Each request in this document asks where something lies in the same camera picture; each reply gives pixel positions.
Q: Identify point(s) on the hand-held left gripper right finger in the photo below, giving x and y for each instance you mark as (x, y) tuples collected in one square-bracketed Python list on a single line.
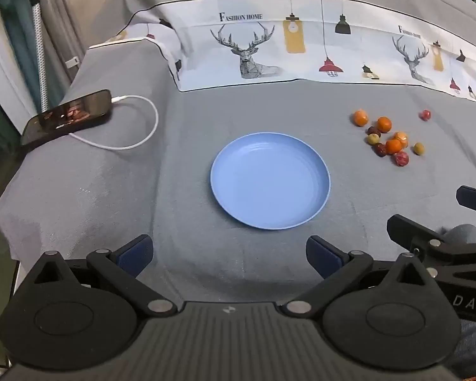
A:
[(323, 256)]

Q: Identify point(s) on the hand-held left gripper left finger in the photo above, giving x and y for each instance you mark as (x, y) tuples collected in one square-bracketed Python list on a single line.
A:
[(137, 253)]

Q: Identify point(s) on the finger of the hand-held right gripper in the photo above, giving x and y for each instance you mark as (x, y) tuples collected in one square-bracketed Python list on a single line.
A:
[(420, 236), (474, 198)]

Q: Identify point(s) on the yellow-green round fruit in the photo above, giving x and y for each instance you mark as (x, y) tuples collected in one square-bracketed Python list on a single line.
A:
[(419, 148), (373, 139)]

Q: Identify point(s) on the red round fruit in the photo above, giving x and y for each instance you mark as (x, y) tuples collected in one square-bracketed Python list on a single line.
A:
[(401, 158), (425, 115)]

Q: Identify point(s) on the blue plate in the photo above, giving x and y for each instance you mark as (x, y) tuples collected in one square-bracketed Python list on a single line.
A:
[(269, 182)]

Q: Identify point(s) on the plastic-wrapped tangerine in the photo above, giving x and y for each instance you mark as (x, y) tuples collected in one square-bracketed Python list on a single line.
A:
[(402, 137), (360, 118)]

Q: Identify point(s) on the red date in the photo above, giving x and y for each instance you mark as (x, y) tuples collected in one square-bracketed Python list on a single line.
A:
[(373, 130), (379, 150)]

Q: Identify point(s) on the grey bed cover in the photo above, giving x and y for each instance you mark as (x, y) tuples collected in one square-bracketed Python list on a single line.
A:
[(182, 166)]

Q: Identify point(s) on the black smartphone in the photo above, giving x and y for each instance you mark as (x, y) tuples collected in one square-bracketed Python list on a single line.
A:
[(69, 115)]

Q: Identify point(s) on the grey white pole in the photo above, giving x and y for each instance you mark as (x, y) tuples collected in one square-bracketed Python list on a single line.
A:
[(39, 47)]

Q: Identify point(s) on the deer printed blanket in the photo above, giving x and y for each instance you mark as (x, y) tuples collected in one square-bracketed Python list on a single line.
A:
[(261, 27)]

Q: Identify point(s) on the teal curtain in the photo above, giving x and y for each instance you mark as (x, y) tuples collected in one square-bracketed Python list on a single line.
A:
[(18, 47)]

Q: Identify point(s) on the grey curtain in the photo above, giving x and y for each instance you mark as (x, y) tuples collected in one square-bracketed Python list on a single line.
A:
[(59, 20)]

